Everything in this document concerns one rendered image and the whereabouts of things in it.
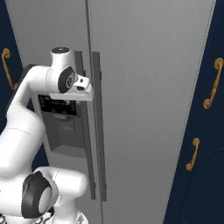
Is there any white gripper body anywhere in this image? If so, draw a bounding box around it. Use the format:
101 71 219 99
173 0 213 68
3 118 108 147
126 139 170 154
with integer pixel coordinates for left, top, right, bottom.
48 84 95 102

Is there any plain grey fridge door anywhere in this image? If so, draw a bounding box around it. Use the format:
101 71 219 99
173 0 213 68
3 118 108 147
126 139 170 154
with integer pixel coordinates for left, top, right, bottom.
85 0 217 224

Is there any grey fridge door with dispenser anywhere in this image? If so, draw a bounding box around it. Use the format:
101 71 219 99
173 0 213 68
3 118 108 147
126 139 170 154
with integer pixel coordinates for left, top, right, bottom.
4 0 103 224

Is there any navy cupboard door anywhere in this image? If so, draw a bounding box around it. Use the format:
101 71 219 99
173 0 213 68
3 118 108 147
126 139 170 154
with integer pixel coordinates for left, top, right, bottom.
0 0 51 173
186 0 224 130
162 122 224 224

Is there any dark grey fridge door handle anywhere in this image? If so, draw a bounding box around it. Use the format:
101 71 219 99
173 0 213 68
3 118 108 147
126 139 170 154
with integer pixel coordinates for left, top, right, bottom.
73 50 97 201
91 51 108 202

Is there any brass cupboard handle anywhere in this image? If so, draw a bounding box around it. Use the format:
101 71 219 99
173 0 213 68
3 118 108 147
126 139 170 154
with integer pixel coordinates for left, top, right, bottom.
202 57 224 110
1 47 19 92
185 137 201 172

